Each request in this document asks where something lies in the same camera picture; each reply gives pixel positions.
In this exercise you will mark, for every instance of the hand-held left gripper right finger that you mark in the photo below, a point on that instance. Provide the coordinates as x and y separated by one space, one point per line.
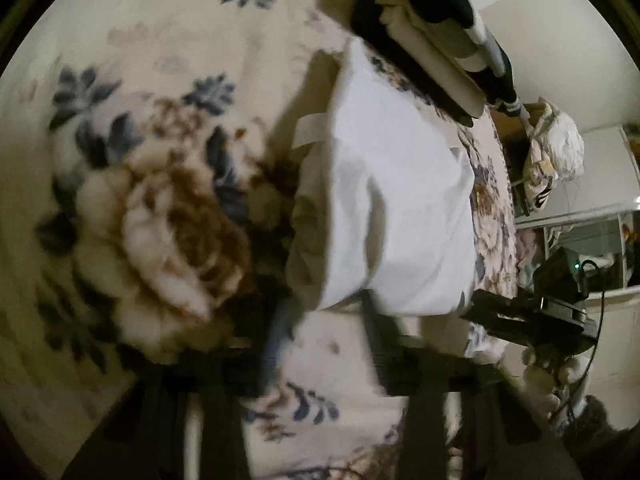
385 355

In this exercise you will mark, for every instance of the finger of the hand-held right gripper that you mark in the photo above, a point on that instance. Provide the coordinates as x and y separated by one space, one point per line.
500 315

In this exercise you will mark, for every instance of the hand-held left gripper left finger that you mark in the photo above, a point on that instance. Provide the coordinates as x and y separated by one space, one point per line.
220 390

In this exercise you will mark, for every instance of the white T-shirt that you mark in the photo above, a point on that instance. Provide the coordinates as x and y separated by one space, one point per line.
400 200

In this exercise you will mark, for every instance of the person's right hand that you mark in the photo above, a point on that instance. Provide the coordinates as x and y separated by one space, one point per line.
547 377

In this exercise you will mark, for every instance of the white wardrobe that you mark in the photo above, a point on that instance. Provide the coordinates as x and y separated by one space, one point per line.
595 200

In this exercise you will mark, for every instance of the brown cardboard box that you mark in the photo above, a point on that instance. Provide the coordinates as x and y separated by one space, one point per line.
510 125

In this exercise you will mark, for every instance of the floral bed sheet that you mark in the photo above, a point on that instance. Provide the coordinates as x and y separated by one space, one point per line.
150 185

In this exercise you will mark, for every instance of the beige folded garment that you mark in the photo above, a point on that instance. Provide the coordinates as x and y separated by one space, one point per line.
425 35

